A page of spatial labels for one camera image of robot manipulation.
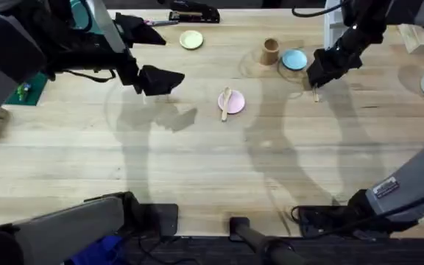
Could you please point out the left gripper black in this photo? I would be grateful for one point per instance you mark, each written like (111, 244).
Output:
(98, 59)

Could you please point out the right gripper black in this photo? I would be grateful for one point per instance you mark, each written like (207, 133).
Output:
(363, 33)

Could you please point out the wooden utensil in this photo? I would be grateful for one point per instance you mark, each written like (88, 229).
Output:
(315, 95)

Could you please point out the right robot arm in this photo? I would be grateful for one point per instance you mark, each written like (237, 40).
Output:
(418, 184)

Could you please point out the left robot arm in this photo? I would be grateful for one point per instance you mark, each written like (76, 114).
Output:
(68, 228)

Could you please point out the blue plate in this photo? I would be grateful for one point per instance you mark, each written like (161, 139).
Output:
(294, 59)

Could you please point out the pale yellow plate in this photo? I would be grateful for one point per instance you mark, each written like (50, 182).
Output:
(191, 39)

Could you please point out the left wrist flat plate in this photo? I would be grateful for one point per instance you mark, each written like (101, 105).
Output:
(107, 25)

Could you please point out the wooden cup container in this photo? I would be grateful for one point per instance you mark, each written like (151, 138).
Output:
(269, 53)

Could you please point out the pink plate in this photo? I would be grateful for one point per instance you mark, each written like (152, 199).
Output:
(237, 103)

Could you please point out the black stapler tool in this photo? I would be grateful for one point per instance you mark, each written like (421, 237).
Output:
(193, 14)

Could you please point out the teal box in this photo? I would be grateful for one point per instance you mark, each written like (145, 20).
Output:
(81, 14)

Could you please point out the wooden spoon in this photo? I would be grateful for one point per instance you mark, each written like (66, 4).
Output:
(226, 105)

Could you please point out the pale wooden box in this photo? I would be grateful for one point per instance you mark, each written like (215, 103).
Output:
(418, 40)

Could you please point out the green board with blocks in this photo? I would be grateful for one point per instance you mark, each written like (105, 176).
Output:
(28, 90)

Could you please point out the black cylindrical bar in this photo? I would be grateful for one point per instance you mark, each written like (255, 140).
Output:
(260, 241)

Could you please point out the blue cloth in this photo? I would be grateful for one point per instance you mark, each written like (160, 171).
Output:
(98, 252)

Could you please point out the white shelf frame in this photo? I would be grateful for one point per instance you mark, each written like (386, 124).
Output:
(331, 25)

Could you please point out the black rail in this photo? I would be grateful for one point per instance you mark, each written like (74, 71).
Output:
(363, 252)

